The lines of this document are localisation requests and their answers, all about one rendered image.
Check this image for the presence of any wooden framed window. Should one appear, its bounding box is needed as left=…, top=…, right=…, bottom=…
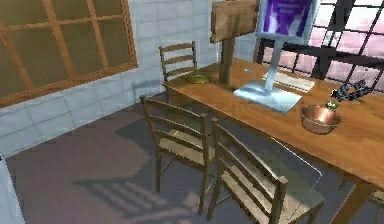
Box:
left=0, top=0, right=139, bottom=109

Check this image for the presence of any wooden slatted chair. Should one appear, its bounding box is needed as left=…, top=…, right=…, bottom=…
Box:
left=139, top=95, right=217, bottom=216
left=205, top=116, right=326, bottom=224
left=158, top=40, right=198, bottom=84

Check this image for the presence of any white keyboard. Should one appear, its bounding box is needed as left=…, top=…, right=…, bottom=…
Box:
left=261, top=71, right=317, bottom=94

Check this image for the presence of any copper bowl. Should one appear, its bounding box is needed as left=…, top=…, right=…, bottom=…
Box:
left=299, top=103, right=343, bottom=136

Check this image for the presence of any green round dish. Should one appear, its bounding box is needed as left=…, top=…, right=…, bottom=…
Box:
left=186, top=72, right=212, bottom=85

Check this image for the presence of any black framed window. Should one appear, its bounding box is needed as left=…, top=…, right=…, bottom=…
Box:
left=254, top=0, right=384, bottom=95

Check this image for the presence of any pale blue computer monitor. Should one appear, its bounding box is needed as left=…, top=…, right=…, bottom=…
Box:
left=232, top=0, right=322, bottom=115

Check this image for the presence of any wooden board on post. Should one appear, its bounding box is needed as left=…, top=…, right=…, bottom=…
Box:
left=209, top=0, right=261, bottom=86

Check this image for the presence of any wooden table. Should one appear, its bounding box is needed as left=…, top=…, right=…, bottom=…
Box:
left=162, top=58, right=384, bottom=224

